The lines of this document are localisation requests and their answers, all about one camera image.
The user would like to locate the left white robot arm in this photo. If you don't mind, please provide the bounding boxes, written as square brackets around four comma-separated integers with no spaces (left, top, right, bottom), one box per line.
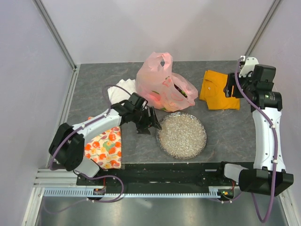
[48,93,161,185]

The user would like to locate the grey slotted cable duct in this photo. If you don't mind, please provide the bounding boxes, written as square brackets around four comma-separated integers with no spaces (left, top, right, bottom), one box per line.
[43,187,224,198]

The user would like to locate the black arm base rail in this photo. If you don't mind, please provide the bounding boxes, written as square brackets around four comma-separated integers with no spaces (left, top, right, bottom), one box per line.
[77,162,238,187]

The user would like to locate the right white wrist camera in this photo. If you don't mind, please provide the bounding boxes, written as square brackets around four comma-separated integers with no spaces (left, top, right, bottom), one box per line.
[238,56,259,78]

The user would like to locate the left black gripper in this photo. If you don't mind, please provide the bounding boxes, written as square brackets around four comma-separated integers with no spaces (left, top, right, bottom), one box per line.
[131,106,161,135]

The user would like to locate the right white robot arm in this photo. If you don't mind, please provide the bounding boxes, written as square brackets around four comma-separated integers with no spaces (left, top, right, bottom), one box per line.
[215,63,294,196]

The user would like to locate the fake dark grapes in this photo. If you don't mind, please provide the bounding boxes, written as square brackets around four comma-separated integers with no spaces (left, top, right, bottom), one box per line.
[174,84,188,98]

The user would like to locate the aluminium frame profile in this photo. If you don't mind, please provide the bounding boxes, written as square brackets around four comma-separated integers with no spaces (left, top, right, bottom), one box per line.
[32,0,78,71]

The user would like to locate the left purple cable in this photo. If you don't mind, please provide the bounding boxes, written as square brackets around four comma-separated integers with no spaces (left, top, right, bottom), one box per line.
[42,84,132,214]

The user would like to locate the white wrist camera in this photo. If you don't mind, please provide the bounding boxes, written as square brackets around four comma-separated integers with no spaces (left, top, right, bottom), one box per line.
[141,101,148,110]
[238,56,259,78]

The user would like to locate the white folded cloth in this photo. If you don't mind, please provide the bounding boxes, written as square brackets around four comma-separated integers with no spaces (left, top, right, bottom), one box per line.
[108,79,136,104]

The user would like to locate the floral patterned cloth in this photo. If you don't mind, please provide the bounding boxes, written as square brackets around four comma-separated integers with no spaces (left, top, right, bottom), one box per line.
[85,127,122,170]

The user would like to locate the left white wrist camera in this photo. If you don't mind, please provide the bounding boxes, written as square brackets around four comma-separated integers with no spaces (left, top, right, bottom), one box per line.
[141,101,148,110]

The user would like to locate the speckled glass plate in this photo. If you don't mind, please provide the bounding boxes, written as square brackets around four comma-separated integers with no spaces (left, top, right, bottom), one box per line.
[156,112,207,160]

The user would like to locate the pink plastic bag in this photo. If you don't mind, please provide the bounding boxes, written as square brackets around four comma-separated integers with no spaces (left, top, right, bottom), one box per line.
[135,52,198,112]

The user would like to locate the orange folded t-shirt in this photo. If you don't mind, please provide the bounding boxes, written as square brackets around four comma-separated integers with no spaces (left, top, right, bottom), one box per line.
[199,70,240,110]

